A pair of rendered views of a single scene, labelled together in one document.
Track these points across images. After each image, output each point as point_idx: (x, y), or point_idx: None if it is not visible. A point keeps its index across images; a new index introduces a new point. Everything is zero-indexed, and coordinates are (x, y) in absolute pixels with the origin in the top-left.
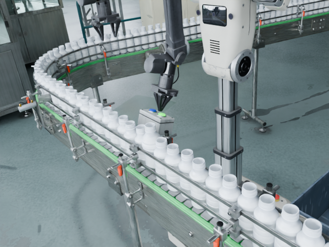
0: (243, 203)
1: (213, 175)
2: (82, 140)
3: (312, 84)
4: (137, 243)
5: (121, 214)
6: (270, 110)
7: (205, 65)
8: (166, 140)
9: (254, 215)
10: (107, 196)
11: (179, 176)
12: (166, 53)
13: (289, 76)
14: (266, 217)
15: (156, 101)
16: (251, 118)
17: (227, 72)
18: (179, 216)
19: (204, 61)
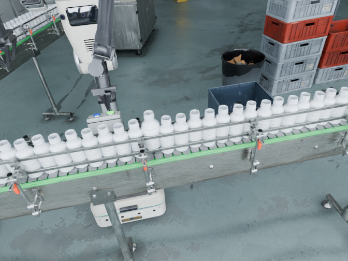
0: (252, 114)
1: (226, 112)
2: (34, 190)
3: (67, 75)
4: (123, 234)
5: (36, 254)
6: (59, 104)
7: (83, 66)
8: (169, 116)
9: (263, 115)
10: (1, 257)
11: (193, 133)
12: (94, 55)
13: (45, 76)
14: (270, 111)
15: (104, 102)
16: (53, 116)
17: (109, 62)
18: (200, 162)
19: (80, 62)
